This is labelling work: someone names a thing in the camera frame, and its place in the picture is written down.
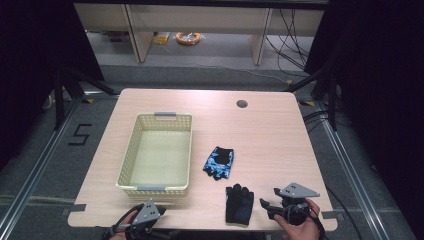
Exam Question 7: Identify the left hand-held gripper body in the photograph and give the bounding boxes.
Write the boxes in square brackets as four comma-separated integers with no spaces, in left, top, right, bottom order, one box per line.
[124,198,162,240]

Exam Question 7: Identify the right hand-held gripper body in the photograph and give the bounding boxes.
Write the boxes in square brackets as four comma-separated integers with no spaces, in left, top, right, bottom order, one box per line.
[266,182,321,226]

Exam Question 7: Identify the black fingerless glove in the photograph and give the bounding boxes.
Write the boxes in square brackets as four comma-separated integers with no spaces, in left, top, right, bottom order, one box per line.
[225,183,255,226]

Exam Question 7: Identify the cream plastic basket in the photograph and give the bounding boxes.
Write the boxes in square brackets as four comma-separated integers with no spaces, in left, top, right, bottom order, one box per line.
[115,112,194,198]

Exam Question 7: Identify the blue patterned fingerless glove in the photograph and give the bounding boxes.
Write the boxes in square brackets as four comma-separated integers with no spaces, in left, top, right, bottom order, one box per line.
[202,145,235,182]

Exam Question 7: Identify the person's left hand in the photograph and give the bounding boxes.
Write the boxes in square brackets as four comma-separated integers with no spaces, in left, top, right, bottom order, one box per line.
[109,209,138,240]

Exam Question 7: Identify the person's right hand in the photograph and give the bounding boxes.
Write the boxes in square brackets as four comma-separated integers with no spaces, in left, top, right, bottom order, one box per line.
[273,198,323,240]

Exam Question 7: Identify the black metal stand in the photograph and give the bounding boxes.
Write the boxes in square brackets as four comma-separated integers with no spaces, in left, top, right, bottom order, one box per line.
[284,67,340,132]
[52,65,118,132]

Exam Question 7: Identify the yellow packet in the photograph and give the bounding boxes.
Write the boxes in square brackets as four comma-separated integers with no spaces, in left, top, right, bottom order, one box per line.
[152,31,172,46]

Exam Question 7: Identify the white shelf desk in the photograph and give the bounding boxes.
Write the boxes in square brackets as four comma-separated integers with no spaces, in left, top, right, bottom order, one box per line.
[73,2,326,67]

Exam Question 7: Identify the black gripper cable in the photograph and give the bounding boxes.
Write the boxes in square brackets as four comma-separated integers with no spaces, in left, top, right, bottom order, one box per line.
[96,223,134,240]
[308,209,327,240]

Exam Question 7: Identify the black floor cable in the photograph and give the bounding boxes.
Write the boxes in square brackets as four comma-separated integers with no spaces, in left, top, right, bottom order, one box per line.
[324,184,365,240]

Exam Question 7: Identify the aluminium floor rail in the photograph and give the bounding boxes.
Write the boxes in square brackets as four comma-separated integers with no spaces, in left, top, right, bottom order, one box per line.
[0,97,83,236]
[315,102,390,240]

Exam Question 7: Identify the thin white floor cable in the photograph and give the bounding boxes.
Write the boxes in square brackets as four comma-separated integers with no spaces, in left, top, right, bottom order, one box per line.
[159,42,292,85]

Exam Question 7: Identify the bundle of black cables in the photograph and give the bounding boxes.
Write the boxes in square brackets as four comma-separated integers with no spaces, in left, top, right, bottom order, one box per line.
[265,8,312,72]

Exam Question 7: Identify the orange cable coil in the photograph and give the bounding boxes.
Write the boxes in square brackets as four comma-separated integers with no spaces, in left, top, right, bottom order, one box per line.
[174,31,203,47]

